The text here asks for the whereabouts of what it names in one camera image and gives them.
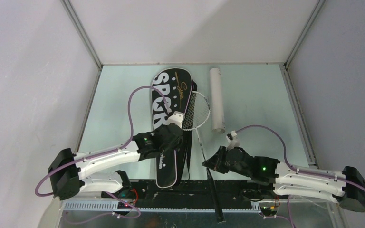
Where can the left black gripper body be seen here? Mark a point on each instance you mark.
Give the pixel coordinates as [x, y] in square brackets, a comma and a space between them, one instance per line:
[174, 146]

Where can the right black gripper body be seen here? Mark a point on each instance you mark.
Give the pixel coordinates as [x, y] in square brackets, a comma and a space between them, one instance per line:
[229, 167]

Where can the badminton racket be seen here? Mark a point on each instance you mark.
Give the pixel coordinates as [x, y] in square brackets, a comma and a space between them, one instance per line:
[196, 115]

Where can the white shuttlecock tube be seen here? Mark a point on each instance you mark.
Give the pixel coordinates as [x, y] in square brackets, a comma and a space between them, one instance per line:
[217, 111]

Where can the black sport racket bag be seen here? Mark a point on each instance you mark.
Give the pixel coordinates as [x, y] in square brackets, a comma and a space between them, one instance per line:
[176, 85]

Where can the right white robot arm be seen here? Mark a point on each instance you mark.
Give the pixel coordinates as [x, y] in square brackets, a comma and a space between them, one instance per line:
[344, 187]

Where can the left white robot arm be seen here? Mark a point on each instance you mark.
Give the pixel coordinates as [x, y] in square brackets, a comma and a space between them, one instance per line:
[71, 174]

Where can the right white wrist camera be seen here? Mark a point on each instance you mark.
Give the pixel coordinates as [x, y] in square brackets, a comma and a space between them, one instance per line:
[233, 140]

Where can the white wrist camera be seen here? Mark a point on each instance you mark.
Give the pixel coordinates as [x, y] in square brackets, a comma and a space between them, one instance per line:
[176, 118]
[233, 140]

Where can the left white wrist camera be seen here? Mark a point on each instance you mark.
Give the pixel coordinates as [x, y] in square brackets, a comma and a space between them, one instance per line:
[176, 118]

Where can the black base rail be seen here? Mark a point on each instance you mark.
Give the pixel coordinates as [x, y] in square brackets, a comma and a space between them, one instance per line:
[236, 194]

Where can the white slotted cable duct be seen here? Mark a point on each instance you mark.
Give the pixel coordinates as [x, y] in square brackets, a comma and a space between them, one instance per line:
[75, 205]

